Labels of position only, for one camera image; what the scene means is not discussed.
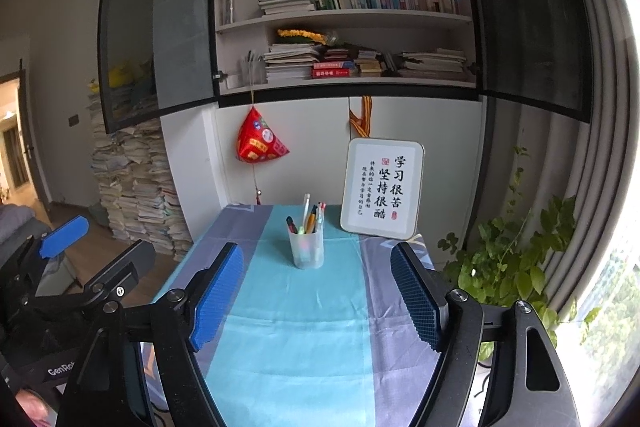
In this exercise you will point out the small stack of magazines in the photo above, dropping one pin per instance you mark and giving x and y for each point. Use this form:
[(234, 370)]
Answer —
[(285, 3)]

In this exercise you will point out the stack of white paperbacks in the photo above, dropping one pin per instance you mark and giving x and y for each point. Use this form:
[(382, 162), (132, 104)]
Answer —
[(290, 63)]

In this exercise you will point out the grey sofa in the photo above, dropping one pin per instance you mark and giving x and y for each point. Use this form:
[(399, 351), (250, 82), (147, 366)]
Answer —
[(17, 222)]

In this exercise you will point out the green vine plant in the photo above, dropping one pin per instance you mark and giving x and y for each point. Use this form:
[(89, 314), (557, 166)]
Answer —
[(505, 267)]

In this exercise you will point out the stack of dark books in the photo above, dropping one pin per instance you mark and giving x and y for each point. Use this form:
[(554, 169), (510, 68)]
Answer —
[(360, 61)]

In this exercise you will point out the yellow flower garland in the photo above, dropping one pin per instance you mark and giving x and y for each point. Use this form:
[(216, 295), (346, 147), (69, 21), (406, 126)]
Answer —
[(300, 35)]

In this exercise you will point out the person's left hand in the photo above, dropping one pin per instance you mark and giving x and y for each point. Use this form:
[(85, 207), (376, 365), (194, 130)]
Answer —
[(37, 409)]

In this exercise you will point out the grey curtain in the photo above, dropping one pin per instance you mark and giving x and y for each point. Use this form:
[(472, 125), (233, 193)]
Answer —
[(575, 107)]

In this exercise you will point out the orange striped ribbon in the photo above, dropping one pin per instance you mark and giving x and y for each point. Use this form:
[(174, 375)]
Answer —
[(361, 117)]

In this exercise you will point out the dark wall switch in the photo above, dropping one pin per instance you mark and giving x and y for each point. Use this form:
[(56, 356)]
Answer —
[(73, 120)]

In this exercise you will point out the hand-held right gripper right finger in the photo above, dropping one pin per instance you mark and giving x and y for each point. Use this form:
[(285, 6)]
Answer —
[(415, 292)]

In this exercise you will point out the red hanging ornament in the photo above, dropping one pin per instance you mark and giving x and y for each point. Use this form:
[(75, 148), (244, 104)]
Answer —
[(260, 139)]

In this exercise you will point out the clear acrylic pen holder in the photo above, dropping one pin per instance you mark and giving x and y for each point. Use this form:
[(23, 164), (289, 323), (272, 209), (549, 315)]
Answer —
[(252, 72)]

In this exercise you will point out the tall pile of papers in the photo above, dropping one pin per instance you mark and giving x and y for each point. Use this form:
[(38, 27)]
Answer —
[(135, 187)]

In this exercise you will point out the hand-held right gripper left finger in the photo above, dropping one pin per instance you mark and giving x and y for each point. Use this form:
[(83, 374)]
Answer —
[(217, 297)]

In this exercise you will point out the tall glass jar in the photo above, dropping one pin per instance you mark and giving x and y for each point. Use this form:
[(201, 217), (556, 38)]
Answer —
[(230, 4)]

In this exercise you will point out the dark glass cabinet door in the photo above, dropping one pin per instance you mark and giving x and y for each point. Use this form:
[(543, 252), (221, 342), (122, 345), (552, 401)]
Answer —
[(160, 7), (525, 7)]

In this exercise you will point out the white pen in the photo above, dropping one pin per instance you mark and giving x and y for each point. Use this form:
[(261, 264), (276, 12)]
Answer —
[(306, 212)]

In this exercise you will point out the wide stack of workbooks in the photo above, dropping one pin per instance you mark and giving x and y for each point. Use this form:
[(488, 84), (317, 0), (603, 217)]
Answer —
[(432, 66)]

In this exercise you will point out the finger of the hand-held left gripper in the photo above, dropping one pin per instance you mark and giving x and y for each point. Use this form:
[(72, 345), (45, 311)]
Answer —
[(125, 267), (62, 234)]

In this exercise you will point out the wooden door frame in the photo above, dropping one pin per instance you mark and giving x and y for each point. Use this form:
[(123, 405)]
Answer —
[(30, 132)]

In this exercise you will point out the thick red book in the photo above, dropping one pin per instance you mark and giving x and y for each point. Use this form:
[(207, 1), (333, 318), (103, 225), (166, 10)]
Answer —
[(332, 73)]

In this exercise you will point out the white bookshelf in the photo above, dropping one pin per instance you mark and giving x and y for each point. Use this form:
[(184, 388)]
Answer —
[(345, 21)]

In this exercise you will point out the black pen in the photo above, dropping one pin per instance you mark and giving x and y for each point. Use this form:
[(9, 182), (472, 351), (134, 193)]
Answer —
[(292, 224)]

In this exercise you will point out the frosted plastic cup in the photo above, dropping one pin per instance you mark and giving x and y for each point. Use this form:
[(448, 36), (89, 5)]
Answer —
[(306, 252)]

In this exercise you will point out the framed calligraphy sign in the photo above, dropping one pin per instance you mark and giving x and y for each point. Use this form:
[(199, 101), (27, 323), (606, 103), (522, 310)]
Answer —
[(382, 187)]

